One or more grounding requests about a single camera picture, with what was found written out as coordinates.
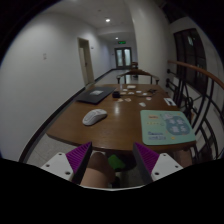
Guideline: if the white card on table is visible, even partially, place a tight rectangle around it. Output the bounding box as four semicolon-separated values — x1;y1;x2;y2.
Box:
164;98;176;106

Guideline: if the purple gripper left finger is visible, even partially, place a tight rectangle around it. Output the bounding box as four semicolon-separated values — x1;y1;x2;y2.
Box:
40;141;93;185

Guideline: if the black metal railing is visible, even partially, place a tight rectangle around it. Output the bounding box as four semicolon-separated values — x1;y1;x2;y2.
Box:
166;64;224;164

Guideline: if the wooden chair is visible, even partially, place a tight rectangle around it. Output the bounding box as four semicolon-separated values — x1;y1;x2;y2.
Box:
116;69;160;85

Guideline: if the white computer mouse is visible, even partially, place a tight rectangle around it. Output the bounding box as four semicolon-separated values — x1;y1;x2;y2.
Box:
82;109;107;126

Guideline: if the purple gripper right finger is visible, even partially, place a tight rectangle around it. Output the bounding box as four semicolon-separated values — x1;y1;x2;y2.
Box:
132;142;184;186

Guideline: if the wooden stair handrail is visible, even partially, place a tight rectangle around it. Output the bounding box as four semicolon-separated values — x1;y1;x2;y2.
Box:
167;60;224;90

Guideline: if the green object under table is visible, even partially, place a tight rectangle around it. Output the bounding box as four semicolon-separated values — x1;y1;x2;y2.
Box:
108;155;125;170

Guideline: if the double glass door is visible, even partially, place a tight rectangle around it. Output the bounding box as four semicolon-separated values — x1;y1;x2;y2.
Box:
115;47;132;69

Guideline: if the beige side door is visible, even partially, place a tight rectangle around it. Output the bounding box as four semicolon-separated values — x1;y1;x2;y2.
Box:
78;38;94;85

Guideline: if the dark closed laptop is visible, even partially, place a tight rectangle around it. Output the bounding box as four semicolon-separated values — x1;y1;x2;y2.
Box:
76;87;115;104

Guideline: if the small black box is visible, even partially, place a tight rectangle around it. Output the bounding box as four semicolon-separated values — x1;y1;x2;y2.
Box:
112;91;120;98

